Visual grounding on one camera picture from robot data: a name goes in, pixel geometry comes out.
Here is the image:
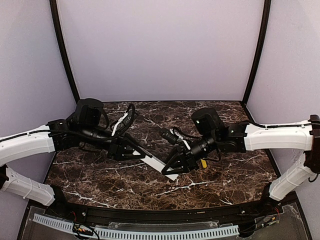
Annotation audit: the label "white remote control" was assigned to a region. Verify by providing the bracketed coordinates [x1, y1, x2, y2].
[133, 149, 179, 181]

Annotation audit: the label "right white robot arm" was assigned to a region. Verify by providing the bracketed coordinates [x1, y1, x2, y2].
[161, 107, 320, 203]

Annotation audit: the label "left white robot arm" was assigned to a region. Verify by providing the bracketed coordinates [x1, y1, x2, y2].
[0, 98, 151, 207]

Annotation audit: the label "yellow handled screwdriver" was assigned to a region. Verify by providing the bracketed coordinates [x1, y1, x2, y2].
[200, 159, 208, 169]

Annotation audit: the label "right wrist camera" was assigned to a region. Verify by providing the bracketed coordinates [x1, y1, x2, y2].
[160, 128, 191, 150]

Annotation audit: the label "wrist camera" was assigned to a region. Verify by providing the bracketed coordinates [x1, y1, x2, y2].
[110, 110, 137, 136]
[160, 128, 191, 150]

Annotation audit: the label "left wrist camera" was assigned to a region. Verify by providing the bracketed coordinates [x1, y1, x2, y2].
[110, 110, 137, 136]

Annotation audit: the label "black front table rail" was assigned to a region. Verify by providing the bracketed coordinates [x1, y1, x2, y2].
[45, 201, 282, 226]

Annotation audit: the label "white slotted cable duct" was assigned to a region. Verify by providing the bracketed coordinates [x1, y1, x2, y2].
[32, 213, 240, 240]

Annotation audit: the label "left black frame post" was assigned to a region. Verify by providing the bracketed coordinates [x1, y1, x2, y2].
[49, 0, 80, 103]

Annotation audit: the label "black frame post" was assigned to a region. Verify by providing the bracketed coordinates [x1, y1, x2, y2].
[241, 0, 272, 106]
[49, 0, 80, 103]

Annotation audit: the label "right black frame post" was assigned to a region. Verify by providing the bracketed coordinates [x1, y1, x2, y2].
[241, 0, 272, 106]

